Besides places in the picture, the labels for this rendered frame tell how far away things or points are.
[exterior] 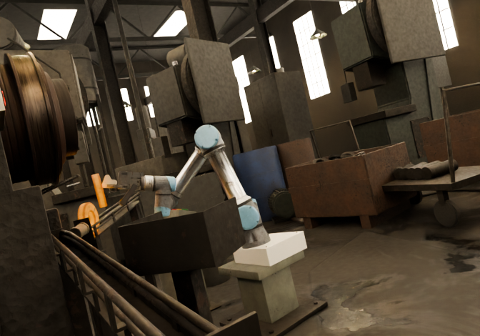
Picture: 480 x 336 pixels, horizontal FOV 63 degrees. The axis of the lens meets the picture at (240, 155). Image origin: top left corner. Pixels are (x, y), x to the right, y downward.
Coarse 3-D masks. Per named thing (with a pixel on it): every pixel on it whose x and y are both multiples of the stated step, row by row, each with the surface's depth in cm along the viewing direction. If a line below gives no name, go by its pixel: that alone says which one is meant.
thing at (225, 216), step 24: (192, 216) 95; (216, 216) 100; (144, 240) 101; (168, 240) 98; (192, 240) 96; (216, 240) 97; (240, 240) 109; (144, 264) 102; (168, 264) 99; (192, 264) 96; (216, 264) 94; (192, 288) 105
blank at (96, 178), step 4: (92, 176) 177; (96, 176) 176; (96, 180) 174; (100, 180) 175; (96, 184) 173; (100, 184) 174; (96, 188) 173; (100, 188) 173; (96, 192) 172; (100, 192) 173; (100, 196) 173; (104, 196) 174; (100, 200) 174; (104, 200) 175; (100, 204) 175; (104, 204) 177
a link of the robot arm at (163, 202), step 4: (156, 196) 187; (160, 196) 187; (164, 196) 187; (168, 196) 188; (156, 200) 187; (160, 200) 187; (164, 200) 187; (168, 200) 188; (172, 200) 196; (156, 204) 187; (160, 204) 186; (164, 204) 187; (168, 204) 188; (172, 204) 195; (156, 208) 187; (160, 208) 186; (164, 208) 187; (168, 208) 188; (164, 212) 187; (168, 212) 188; (164, 216) 188
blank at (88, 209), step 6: (84, 204) 184; (90, 204) 188; (78, 210) 182; (84, 210) 181; (90, 210) 187; (96, 210) 194; (78, 216) 180; (84, 216) 180; (90, 216) 190; (96, 216) 192; (90, 222) 190
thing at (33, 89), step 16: (16, 64) 122; (32, 64) 124; (32, 80) 120; (32, 96) 118; (32, 112) 117; (48, 112) 119; (32, 128) 117; (48, 128) 120; (48, 144) 121; (48, 160) 124; (48, 176) 129
